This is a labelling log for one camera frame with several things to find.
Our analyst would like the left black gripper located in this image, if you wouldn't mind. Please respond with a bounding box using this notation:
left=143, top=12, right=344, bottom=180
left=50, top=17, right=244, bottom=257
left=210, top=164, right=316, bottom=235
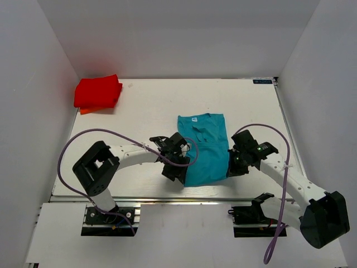
left=162, top=152, right=191, bottom=184

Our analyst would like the teal t-shirt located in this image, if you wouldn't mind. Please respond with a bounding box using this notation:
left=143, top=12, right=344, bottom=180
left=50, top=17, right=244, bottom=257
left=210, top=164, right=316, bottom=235
left=177, top=113, right=229, bottom=187

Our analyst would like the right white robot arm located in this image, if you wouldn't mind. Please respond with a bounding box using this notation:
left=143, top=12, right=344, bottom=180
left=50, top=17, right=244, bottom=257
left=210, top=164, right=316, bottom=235
left=228, top=130, right=350, bottom=248

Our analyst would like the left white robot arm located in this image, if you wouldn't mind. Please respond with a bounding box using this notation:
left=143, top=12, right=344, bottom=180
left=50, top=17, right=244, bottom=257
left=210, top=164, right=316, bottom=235
left=73, top=132, right=192, bottom=223

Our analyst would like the orange folded t-shirt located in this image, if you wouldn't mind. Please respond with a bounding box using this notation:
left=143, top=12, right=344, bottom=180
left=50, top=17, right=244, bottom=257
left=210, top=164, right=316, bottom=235
left=79, top=107, right=106, bottom=115

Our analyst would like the red folded t-shirt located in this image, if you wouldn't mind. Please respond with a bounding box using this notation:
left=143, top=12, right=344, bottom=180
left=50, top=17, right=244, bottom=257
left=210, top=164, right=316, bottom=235
left=74, top=74, right=123, bottom=108

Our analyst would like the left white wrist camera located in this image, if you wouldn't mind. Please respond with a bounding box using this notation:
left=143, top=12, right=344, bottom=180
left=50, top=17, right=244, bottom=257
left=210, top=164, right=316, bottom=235
left=181, top=143, right=191, bottom=157

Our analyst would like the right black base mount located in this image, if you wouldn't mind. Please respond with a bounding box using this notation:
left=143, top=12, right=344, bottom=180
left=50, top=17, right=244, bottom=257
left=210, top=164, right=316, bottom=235
left=228, top=193, right=277, bottom=238

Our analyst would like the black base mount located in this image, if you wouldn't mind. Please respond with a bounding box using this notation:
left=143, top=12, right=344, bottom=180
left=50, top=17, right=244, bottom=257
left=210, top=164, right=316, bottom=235
left=81, top=206, right=140, bottom=237
left=228, top=193, right=277, bottom=238

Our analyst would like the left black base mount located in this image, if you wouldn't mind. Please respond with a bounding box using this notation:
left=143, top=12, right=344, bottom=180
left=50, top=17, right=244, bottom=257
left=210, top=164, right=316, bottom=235
left=81, top=206, right=140, bottom=237

